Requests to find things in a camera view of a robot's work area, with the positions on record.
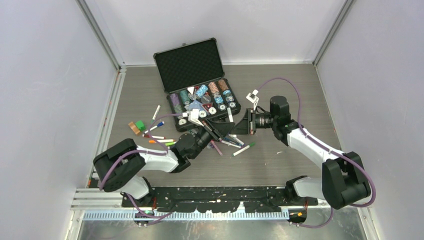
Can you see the green cap white marker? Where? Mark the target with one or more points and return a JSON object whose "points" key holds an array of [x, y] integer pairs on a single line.
{"points": [[243, 149]]}

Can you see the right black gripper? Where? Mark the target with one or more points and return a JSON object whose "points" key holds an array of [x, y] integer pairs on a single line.
{"points": [[246, 127]]}

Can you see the brown wooden block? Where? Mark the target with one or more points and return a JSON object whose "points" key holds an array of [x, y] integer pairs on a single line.
{"points": [[134, 128]]}

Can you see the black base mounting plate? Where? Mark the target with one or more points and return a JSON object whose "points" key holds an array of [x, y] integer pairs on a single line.
{"points": [[221, 199]]}

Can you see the green toy block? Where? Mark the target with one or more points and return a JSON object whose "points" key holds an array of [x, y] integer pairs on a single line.
{"points": [[140, 125]]}

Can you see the green tip white marker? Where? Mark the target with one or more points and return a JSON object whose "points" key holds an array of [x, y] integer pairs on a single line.
{"points": [[155, 113]]}

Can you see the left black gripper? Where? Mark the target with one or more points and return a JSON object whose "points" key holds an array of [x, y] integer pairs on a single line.
{"points": [[222, 128]]}

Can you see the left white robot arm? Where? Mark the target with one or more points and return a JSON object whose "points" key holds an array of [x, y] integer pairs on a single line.
{"points": [[118, 166]]}

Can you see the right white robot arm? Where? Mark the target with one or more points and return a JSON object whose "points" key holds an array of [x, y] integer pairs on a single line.
{"points": [[342, 181]]}

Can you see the magenta cap white marker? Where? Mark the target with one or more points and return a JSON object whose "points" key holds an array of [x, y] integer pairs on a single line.
{"points": [[231, 144]]}

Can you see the pink marker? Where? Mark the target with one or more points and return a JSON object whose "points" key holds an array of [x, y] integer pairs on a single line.
{"points": [[216, 148]]}

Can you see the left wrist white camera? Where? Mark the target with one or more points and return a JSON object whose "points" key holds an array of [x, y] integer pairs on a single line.
{"points": [[193, 117]]}

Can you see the purple cap white marker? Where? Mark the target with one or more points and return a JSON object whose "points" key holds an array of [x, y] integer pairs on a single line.
{"points": [[237, 139]]}

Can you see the black poker chip case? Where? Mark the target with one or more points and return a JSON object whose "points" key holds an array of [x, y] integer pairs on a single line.
{"points": [[193, 76]]}

